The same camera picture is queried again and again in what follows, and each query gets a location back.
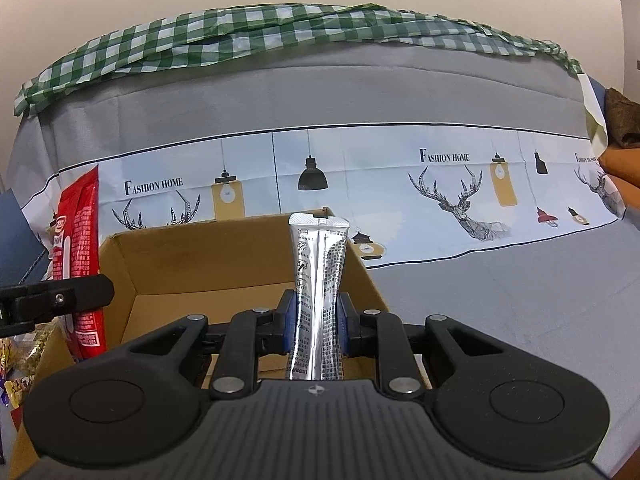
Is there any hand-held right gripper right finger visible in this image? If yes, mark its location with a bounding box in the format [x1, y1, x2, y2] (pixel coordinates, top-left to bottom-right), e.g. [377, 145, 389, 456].
[337, 293, 505, 397]

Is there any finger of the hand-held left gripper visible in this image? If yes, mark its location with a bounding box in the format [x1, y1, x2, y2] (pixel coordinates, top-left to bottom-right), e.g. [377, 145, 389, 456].
[0, 274, 115, 339]

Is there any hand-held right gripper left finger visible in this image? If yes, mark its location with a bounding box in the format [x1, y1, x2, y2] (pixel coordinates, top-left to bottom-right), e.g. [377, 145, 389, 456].
[122, 290, 297, 397]

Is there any red snack bag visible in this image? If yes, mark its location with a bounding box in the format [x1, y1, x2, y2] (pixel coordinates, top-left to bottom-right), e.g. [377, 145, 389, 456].
[46, 165, 109, 362]

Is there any silver stick packet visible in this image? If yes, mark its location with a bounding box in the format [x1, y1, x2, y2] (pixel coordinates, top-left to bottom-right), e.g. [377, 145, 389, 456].
[288, 212, 350, 382]

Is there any clear puffed grain packet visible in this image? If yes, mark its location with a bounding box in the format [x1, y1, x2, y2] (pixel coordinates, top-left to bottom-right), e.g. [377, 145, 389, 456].
[19, 324, 53, 377]

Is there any cardboard box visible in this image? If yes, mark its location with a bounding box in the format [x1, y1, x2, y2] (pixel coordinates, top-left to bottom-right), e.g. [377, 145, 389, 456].
[10, 206, 434, 480]

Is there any dark blue cloth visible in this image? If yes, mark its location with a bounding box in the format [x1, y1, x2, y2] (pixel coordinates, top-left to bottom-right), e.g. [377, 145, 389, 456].
[0, 187, 52, 287]

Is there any yellow purple snack packet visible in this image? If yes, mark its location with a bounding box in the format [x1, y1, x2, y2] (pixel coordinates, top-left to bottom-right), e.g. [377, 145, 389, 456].
[0, 376, 37, 407]

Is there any grey deer print cloth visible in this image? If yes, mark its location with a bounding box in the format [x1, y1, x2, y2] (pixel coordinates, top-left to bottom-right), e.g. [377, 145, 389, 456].
[0, 35, 640, 480]

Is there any green checkered cloth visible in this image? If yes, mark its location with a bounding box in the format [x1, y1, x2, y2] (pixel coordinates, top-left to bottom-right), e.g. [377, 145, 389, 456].
[14, 2, 609, 153]

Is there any orange cushion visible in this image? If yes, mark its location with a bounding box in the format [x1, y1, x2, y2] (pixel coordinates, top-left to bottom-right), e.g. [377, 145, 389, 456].
[597, 147, 640, 187]

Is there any brown fuzzy cloth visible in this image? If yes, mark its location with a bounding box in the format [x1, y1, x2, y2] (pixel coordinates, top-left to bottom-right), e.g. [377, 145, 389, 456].
[604, 87, 640, 149]

